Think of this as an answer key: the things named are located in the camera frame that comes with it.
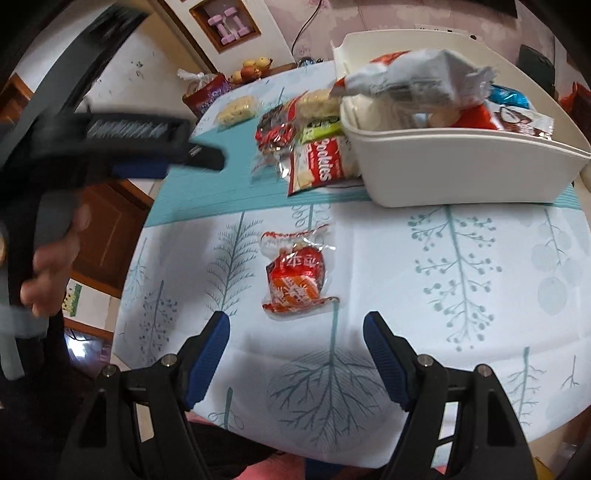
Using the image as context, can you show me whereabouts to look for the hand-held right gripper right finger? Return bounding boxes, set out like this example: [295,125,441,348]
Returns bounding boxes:
[362,311,539,480]

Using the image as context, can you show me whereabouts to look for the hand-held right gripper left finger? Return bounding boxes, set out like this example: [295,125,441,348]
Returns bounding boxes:
[59,310,232,480]

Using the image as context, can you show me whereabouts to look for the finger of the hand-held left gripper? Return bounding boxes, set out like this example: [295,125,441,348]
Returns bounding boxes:
[78,111,228,180]

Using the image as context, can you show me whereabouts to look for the rice cracker packet red label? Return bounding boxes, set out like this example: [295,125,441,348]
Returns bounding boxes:
[216,95,258,127]

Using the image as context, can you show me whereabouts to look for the red candy packet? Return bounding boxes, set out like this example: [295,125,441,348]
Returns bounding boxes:
[252,104,301,185]

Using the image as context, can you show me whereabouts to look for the red white cookie packet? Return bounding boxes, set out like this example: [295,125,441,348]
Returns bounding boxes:
[287,134,363,198]

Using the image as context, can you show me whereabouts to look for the green snack packet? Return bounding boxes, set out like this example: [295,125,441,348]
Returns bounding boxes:
[298,115,345,144]

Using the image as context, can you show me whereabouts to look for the orange red snack packet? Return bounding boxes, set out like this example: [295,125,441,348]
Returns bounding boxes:
[261,224,340,315]

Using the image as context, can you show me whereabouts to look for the white plastic storage bin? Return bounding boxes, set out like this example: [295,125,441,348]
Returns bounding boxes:
[331,31,591,208]

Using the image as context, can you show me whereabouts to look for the large white red snack bag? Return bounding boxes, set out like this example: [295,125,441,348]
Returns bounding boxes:
[329,48,497,109]

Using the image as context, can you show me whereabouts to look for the blue biscuit pack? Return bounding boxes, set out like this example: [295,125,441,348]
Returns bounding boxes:
[485,84,555,139]

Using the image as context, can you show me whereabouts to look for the person's left hand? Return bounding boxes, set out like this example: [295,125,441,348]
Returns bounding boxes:
[21,203,93,319]

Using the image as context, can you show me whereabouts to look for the red gift bag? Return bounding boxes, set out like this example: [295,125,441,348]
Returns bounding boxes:
[178,68,232,120]

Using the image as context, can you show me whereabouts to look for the fruit bowl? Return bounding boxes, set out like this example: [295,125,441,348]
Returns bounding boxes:
[229,56,273,84]

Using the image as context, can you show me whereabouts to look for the wooden door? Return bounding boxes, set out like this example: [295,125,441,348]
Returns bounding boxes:
[69,178,155,301]

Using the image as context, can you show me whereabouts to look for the pink dumbbell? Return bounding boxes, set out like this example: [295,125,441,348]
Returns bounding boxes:
[225,7,250,38]
[208,13,234,46]

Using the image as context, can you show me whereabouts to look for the wooden wall niche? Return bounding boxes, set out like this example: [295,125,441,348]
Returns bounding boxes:
[189,0,262,54]

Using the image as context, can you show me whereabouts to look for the black television cable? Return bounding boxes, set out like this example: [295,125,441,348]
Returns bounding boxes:
[291,0,324,58]

